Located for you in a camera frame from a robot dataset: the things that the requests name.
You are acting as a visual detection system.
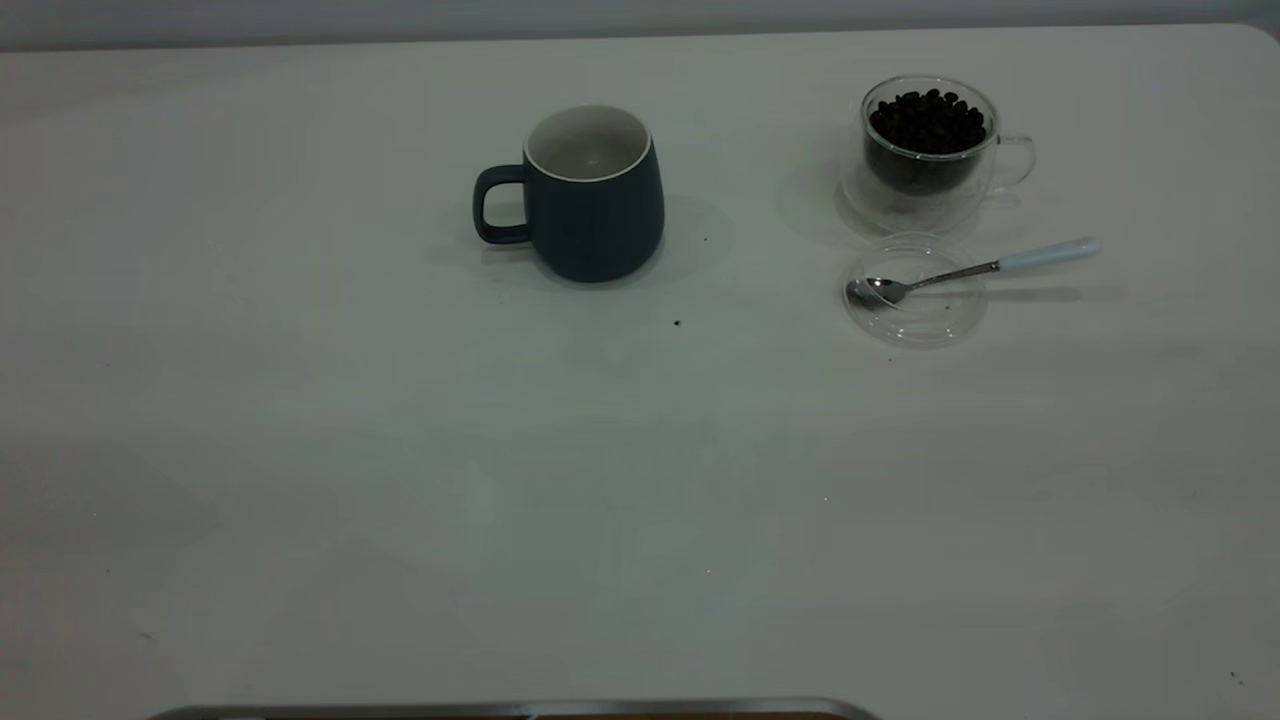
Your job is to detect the dark blue-grey ceramic mug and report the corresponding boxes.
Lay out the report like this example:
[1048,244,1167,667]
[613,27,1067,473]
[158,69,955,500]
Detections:
[472,104,667,284]

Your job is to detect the metal spoon with pale-blue handle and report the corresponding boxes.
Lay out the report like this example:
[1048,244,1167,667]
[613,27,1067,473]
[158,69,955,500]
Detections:
[845,236,1104,309]

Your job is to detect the clear round glass lid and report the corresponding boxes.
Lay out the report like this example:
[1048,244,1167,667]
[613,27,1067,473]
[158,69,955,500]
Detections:
[842,232,989,349]

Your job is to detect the dark coffee beans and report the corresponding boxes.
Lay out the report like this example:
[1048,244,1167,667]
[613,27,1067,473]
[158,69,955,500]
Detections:
[868,88,987,196]

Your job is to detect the clear double-wall glass cup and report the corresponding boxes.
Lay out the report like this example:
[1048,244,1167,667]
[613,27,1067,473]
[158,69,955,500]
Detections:
[838,74,1037,239]

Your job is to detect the silver metal frame edge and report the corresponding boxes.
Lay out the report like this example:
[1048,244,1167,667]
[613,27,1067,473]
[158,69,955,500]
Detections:
[148,697,883,720]

